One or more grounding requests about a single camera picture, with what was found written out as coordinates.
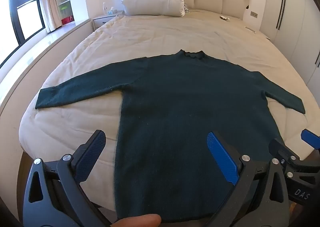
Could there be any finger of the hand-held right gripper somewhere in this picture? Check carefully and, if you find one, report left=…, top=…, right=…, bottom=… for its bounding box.
left=269, top=138, right=298, bottom=167
left=301, top=129, right=320, bottom=150

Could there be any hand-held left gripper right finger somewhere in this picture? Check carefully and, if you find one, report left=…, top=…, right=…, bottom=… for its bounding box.
left=206, top=131, right=292, bottom=227

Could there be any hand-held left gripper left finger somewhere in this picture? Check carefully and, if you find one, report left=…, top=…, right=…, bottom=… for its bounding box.
left=22, top=129, right=113, bottom=227

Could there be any dark green sweater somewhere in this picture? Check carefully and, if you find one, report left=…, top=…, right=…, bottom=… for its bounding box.
left=35, top=49, right=306, bottom=222

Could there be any person's left hand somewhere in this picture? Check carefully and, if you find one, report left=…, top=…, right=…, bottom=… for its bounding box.
left=110, top=214, right=162, bottom=227

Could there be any window ledge bench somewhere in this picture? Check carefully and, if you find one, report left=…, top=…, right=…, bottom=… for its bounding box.
left=0, top=18, right=94, bottom=120

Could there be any white wardrobe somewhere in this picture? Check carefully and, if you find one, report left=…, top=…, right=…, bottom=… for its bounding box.
left=260, top=0, right=320, bottom=92

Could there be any bed with beige cover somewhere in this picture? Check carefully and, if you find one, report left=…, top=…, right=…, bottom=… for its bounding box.
left=19, top=8, right=315, bottom=217

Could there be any white nightstand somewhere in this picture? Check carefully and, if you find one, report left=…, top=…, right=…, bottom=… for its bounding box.
left=92, top=11, right=124, bottom=30

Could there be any black framed window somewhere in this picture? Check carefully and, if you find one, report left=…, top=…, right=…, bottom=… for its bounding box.
left=0, top=0, right=45, bottom=67

